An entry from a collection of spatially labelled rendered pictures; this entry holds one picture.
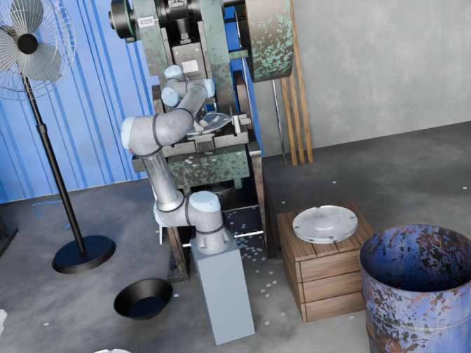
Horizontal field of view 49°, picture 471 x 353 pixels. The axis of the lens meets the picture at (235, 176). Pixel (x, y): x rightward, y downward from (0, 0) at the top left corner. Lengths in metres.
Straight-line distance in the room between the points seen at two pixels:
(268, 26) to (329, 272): 1.07
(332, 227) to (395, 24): 2.08
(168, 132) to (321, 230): 0.88
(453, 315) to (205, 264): 0.93
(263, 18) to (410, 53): 2.07
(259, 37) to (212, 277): 1.03
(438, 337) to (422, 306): 0.15
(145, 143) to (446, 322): 1.19
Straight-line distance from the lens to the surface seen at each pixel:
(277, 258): 2.80
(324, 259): 2.26
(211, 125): 2.59
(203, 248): 2.15
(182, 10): 2.56
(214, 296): 2.25
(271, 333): 2.41
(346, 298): 2.41
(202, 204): 2.06
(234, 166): 2.60
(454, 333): 1.98
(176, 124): 1.84
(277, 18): 2.26
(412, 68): 4.18
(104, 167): 4.10
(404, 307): 1.87
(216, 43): 2.53
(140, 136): 1.86
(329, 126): 4.11
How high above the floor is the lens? 1.60
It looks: 25 degrees down
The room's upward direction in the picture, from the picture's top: 10 degrees counter-clockwise
